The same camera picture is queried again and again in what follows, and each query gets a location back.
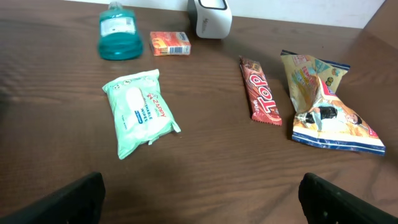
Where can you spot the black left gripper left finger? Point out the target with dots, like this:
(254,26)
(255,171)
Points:
(78,202)

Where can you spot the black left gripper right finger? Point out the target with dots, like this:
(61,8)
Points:
(322,202)

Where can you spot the cream snack chips bag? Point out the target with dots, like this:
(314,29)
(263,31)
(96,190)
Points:
(322,119)

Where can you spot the mint green wipes pack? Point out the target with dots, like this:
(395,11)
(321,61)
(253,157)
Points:
(140,113)

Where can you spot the orange Top chocolate bar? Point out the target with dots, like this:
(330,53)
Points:
(260,98)

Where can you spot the blue Listerine mouthwash bottle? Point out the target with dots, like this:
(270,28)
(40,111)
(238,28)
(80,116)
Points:
(119,38)

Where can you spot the orange snack packet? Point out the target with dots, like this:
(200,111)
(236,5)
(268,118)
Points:
(169,43)

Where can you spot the white barcode scanner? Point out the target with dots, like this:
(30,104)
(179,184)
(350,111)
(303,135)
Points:
(210,19)

